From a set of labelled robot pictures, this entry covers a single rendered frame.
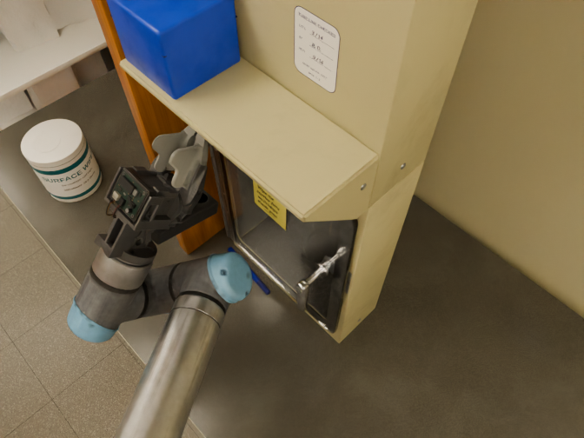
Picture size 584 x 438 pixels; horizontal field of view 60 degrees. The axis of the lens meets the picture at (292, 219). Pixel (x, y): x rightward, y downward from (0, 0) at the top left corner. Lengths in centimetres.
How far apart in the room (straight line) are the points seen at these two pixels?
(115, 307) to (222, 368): 33
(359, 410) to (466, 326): 28
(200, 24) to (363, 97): 19
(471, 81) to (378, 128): 51
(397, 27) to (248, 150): 20
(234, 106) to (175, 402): 36
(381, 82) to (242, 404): 69
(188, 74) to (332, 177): 20
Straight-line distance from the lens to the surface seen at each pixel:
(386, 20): 45
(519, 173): 107
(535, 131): 100
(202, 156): 68
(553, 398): 112
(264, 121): 57
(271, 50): 60
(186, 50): 58
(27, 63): 176
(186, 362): 68
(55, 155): 120
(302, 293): 80
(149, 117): 83
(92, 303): 77
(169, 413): 66
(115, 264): 73
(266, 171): 52
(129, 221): 68
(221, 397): 101
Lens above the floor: 191
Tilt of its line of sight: 56 degrees down
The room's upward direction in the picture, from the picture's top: straight up
